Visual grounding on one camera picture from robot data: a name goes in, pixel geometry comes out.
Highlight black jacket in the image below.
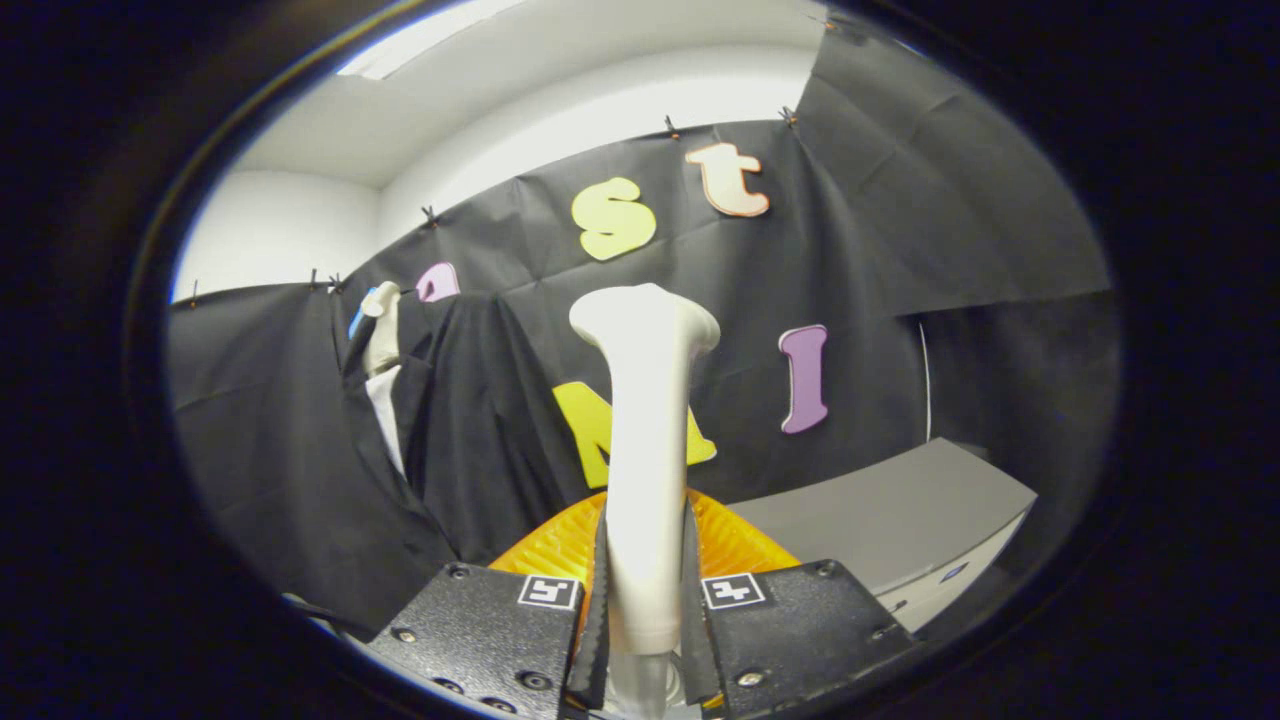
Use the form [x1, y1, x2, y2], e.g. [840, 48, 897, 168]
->
[340, 292, 601, 571]

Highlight white clothes hanger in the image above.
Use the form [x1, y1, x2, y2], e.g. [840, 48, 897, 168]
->
[360, 282, 403, 379]

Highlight grey cabinet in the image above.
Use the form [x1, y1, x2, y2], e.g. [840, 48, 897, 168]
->
[725, 437, 1039, 633]

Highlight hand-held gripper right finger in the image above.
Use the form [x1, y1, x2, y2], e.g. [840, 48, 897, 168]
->
[680, 490, 921, 719]

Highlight white shirt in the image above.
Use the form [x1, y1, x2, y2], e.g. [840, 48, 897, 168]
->
[365, 365, 409, 476]

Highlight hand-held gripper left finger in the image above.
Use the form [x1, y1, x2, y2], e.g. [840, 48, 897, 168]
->
[365, 490, 611, 720]

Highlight black backdrop cloth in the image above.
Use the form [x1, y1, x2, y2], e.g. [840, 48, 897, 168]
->
[165, 10, 1121, 631]

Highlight white garment steamer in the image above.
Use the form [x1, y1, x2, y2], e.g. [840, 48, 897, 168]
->
[568, 283, 721, 716]

